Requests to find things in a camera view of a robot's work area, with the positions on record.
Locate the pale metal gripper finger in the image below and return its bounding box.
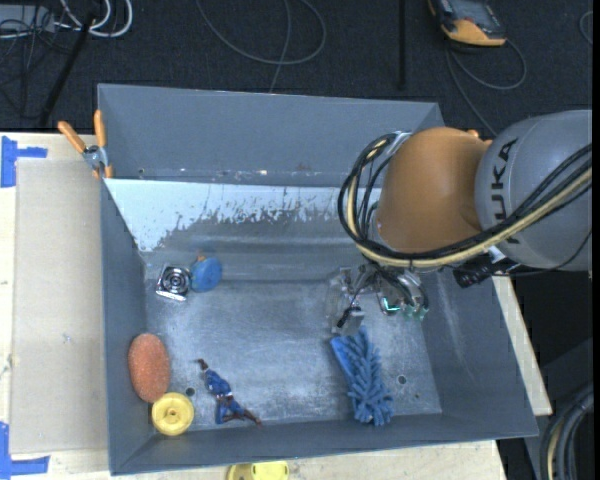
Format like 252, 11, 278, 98
324, 268, 357, 320
331, 306, 367, 337

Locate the blue shaggy duster mitt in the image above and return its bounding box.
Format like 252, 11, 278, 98
329, 324, 396, 428

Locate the grey metal bin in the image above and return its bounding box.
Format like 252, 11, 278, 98
96, 83, 540, 476

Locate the blue round toy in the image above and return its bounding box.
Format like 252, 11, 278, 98
189, 251, 224, 294

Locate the blue and red toy figure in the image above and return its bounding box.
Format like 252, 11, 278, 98
195, 357, 264, 429

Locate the yellow toy wheel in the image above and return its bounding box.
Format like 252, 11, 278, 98
150, 391, 196, 438

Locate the orange oval sponge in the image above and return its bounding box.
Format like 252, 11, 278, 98
127, 332, 172, 405

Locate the pale wood flat board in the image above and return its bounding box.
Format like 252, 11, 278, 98
8, 157, 110, 456

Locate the black cylinder on white bracket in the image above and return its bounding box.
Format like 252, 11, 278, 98
452, 250, 512, 290

